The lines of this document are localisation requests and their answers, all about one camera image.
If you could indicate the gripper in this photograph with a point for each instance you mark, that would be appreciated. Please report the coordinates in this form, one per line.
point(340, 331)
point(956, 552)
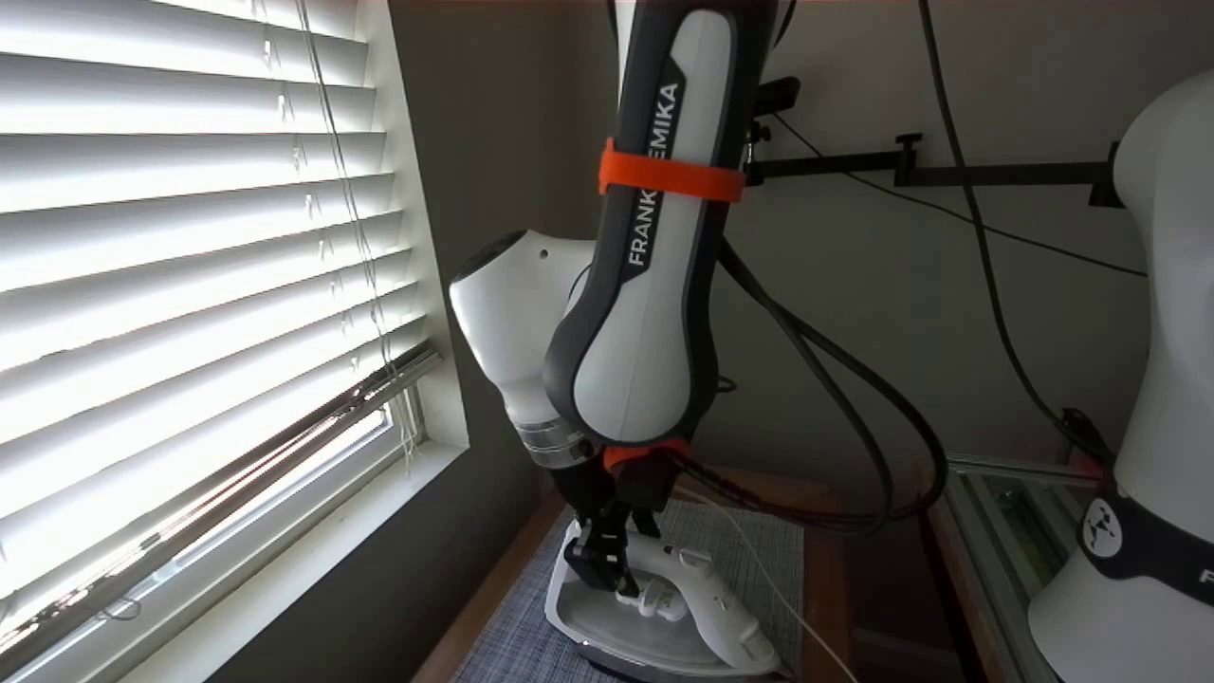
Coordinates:
point(580, 489)

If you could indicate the white pressing iron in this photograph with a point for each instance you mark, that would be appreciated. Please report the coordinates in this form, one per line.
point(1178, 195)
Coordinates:
point(702, 607)

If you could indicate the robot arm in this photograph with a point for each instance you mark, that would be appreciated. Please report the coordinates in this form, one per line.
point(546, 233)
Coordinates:
point(654, 285)

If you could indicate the grey woven placemat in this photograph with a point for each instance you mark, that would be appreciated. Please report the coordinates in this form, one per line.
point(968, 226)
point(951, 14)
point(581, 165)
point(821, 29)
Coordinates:
point(531, 636)

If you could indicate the window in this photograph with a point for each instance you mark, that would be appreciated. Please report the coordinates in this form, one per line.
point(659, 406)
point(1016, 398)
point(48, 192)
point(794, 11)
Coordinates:
point(398, 455)

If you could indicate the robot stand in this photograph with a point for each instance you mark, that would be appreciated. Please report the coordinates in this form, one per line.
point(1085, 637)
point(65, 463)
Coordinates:
point(996, 531)

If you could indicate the white window blinds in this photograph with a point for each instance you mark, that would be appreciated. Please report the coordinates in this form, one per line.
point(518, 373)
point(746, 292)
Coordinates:
point(190, 266)

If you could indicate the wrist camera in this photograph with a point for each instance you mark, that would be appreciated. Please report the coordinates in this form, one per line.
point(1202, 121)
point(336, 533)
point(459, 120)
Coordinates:
point(649, 482)

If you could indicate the camera on mount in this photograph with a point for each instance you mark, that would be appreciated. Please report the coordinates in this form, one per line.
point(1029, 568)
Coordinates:
point(948, 175)

